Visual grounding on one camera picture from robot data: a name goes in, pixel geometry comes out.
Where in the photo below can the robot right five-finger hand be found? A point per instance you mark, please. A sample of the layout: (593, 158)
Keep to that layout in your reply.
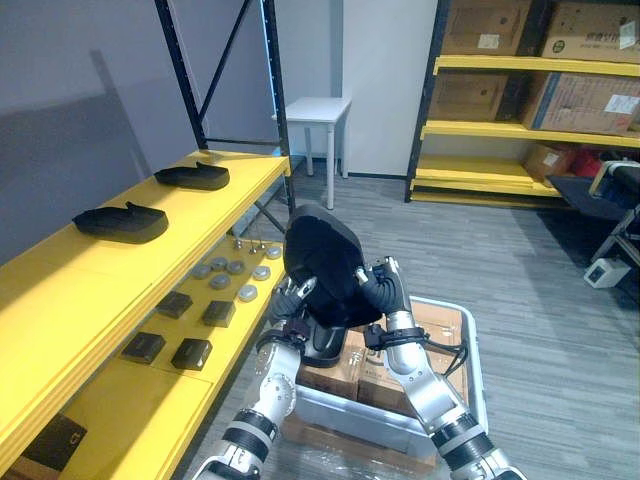
(387, 295)

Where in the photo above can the robot left five-finger hand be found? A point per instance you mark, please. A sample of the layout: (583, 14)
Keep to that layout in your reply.
(287, 307)

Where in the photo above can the black plastic housing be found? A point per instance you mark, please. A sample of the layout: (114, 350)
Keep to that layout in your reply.
(122, 222)
(325, 250)
(192, 177)

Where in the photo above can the robot left silver arm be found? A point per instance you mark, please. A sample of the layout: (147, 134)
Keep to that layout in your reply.
(272, 380)

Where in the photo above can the robot right silver arm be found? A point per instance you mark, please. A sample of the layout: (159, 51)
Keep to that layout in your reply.
(425, 390)

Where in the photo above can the yellow shelf rack black uprights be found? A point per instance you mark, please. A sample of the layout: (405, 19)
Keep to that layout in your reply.
(125, 280)

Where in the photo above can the round silver disc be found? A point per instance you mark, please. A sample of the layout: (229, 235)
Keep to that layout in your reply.
(273, 251)
(219, 281)
(218, 262)
(261, 272)
(247, 292)
(201, 271)
(235, 266)

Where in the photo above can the cardboard box with print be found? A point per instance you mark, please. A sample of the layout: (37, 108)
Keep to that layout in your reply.
(382, 392)
(330, 382)
(440, 325)

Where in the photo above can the small metal fitting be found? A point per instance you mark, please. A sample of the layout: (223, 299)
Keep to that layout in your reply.
(257, 247)
(239, 244)

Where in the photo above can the small black box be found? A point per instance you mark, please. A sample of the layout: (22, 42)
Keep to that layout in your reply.
(219, 313)
(173, 304)
(192, 353)
(143, 346)

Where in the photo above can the white plastic crate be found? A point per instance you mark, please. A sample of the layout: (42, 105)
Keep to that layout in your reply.
(477, 370)

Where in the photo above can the plastic-wrapped cardboard box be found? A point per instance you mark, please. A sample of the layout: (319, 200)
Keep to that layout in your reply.
(350, 460)

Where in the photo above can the small white table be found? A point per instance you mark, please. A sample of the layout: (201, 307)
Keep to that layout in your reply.
(317, 111)

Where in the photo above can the small brown cardboard carton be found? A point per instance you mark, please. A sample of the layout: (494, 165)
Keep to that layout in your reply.
(547, 162)

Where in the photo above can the plain brown cardboard carton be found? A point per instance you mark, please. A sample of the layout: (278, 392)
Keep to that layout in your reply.
(467, 97)
(482, 25)

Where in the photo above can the small white device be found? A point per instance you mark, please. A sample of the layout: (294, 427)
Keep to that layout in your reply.
(605, 274)

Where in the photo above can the dark flat platform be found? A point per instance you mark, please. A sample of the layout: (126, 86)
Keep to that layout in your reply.
(585, 197)

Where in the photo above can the red package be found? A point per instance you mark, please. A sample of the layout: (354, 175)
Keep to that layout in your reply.
(587, 164)

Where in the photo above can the yellow storage rack with cartons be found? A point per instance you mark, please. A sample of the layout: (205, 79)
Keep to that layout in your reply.
(475, 64)

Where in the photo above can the black box with white mark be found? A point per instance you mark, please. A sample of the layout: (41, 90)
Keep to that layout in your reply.
(55, 440)

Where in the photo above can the large carton with blue stripe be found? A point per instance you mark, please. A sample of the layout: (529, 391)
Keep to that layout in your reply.
(575, 102)

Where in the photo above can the cardboard carton with black print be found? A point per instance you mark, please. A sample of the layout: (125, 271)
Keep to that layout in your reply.
(585, 30)

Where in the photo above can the black metal frame cart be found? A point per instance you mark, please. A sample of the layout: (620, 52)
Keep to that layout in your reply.
(622, 235)

